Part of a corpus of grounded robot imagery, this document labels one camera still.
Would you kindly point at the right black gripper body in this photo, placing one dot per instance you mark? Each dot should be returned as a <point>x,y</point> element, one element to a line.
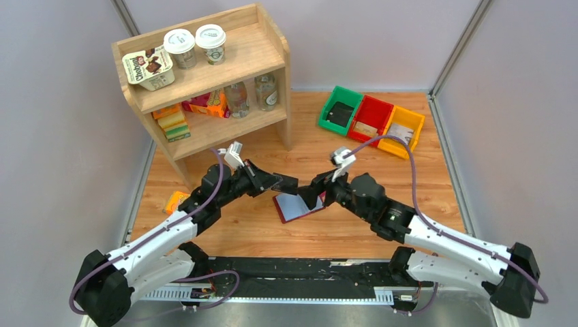
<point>326,186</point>

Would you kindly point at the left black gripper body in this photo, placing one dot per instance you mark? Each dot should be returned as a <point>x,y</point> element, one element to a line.
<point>260,180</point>

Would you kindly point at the red leather card holder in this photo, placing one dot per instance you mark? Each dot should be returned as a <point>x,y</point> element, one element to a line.
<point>293,207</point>

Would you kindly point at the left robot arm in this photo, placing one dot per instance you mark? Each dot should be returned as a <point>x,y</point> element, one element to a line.
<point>108,284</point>

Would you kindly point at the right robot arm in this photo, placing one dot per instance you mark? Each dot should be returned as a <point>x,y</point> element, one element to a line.
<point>431,252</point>

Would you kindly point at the tan card in red bin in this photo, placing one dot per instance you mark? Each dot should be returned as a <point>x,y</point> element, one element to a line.
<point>362,129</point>

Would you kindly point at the silver card in yellow bin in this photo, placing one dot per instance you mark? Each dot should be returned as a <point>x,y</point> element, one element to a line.
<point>402,132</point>

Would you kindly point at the black card in green bin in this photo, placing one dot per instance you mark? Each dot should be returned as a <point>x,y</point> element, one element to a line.
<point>340,114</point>

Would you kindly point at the orange green small box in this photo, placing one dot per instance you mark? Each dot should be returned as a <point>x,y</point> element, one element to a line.
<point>174,201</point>

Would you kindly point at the red plastic bin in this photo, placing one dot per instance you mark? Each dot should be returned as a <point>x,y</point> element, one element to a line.
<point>373,112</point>

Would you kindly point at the orange pink snack box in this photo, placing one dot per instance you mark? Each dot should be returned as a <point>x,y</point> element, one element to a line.
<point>213,103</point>

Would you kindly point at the left glass bottle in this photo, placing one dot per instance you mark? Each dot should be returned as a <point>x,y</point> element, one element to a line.
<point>237,99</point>

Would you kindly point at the glass bottle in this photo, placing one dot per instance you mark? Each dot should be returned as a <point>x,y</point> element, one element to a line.
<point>266,91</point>
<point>237,99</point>

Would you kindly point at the yellow plastic bin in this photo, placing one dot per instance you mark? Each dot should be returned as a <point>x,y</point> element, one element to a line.
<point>405,125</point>

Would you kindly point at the right glass bottle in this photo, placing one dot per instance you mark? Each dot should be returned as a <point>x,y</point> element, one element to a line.
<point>266,91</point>

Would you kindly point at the stacked yellow green sponges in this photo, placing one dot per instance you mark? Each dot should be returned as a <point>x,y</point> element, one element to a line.
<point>172,122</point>

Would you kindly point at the green plastic bin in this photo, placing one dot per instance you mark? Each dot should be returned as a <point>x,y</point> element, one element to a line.
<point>339,94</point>

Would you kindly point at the wooden two-tier shelf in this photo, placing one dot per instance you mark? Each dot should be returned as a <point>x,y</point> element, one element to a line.
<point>255,45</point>

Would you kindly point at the Chobani yogurt cup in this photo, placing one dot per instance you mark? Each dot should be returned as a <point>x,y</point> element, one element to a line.
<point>150,68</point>

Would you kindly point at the right white-lidded coffee cup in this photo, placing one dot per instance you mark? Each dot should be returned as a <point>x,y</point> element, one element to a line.
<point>211,38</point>

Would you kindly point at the white-lidded coffee cup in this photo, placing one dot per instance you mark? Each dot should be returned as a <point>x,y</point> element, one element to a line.
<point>179,43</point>
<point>211,38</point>

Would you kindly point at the left white-lidded coffee cup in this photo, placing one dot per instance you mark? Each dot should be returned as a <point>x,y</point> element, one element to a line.
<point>179,43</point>

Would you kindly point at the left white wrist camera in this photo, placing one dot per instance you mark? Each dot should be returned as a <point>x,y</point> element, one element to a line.
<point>232,155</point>

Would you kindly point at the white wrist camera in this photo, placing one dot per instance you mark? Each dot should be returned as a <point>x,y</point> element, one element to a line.
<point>232,155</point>
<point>342,159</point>

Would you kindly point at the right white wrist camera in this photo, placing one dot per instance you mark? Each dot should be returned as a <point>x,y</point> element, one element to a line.
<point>342,159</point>

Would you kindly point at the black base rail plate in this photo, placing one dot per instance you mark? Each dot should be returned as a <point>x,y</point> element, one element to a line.
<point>302,279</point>

